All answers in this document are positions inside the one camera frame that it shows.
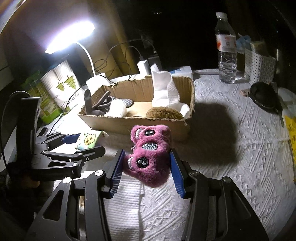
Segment black lamp cable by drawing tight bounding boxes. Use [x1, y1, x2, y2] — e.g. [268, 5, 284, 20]
[48, 38, 158, 135]

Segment grey knitted glove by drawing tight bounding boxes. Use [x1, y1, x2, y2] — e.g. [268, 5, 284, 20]
[84, 89, 134, 116]

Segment white power strip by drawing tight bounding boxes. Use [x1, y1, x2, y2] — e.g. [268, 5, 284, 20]
[170, 66, 193, 79]

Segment tissue pack with cartoon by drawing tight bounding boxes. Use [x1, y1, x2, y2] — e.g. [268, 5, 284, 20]
[75, 130, 109, 151]

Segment white power adapter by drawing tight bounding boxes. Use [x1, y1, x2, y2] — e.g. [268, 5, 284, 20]
[137, 56, 151, 76]

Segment clear plastic water bottle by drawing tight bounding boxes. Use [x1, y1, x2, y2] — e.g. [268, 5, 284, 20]
[215, 12, 237, 84]

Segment yellow plastic bag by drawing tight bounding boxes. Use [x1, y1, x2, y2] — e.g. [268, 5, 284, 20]
[284, 115, 296, 167]

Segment white desk lamp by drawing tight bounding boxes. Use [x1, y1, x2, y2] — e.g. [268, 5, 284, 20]
[44, 19, 112, 93]

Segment black round dish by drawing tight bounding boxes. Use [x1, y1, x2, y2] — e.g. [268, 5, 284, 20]
[249, 82, 282, 114]

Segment white bubble wrap piece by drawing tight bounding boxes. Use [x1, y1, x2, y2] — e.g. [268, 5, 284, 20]
[104, 99, 127, 118]

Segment green paper cup pack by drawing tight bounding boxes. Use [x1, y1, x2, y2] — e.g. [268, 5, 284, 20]
[21, 70, 62, 125]

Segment brown cardboard box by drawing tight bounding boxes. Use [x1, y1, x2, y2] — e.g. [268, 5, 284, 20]
[78, 76, 195, 141]

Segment yellow curtain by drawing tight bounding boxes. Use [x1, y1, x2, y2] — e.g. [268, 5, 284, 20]
[1, 1, 138, 79]

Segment white perforated storage basket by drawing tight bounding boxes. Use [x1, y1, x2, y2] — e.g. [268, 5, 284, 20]
[244, 41, 276, 84]

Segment cotton swab bag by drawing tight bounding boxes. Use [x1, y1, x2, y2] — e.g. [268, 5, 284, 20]
[145, 106, 183, 120]

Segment pink plush toy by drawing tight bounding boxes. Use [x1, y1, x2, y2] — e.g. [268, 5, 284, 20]
[123, 125, 171, 188]

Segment black power adapter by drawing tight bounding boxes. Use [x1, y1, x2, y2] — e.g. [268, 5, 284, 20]
[148, 51, 163, 71]

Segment white paper cup pack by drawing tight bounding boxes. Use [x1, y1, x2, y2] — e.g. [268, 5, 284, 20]
[41, 60, 83, 111]

